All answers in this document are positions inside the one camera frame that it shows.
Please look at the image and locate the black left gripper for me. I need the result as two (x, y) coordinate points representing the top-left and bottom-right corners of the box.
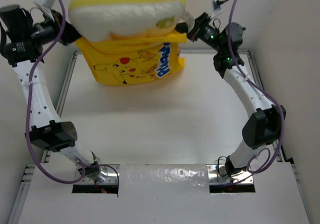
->
(26, 10), (86, 47)

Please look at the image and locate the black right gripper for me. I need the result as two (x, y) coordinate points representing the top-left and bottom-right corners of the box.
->
(171, 12), (224, 54)

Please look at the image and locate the white pillow with yellow edge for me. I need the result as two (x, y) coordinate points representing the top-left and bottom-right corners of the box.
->
(68, 0), (195, 42)

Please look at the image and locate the yellow Pikachu pillowcase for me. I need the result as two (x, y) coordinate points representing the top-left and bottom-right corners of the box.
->
(75, 30), (187, 86)

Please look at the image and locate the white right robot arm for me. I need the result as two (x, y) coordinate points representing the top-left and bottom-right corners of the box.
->
(175, 12), (286, 177)

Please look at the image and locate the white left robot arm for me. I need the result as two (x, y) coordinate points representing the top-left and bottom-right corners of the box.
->
(0, 4), (102, 182)

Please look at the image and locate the white front cover board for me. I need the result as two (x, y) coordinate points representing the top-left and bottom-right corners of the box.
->
(19, 163), (309, 224)

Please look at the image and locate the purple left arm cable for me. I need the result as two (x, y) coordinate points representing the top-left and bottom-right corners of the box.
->
(24, 0), (121, 192)

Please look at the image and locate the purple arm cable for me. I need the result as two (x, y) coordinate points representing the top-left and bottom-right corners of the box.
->
(219, 0), (287, 186)
(24, 0), (121, 192)

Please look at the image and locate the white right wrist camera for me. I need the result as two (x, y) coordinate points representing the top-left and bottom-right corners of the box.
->
(212, 0), (223, 17)

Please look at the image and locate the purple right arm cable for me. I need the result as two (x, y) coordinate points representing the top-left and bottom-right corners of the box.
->
(219, 0), (287, 186)

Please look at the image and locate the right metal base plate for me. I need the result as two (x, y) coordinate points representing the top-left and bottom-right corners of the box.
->
(207, 164), (254, 186)

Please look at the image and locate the metal base plate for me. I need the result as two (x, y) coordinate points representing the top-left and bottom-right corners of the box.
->
(76, 164), (120, 185)
(207, 164), (254, 186)

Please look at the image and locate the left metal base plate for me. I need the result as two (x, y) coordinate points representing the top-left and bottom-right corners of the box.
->
(76, 164), (120, 185)

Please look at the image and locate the aluminium table frame rail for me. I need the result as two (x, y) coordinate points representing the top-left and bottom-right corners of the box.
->
(18, 52), (308, 224)

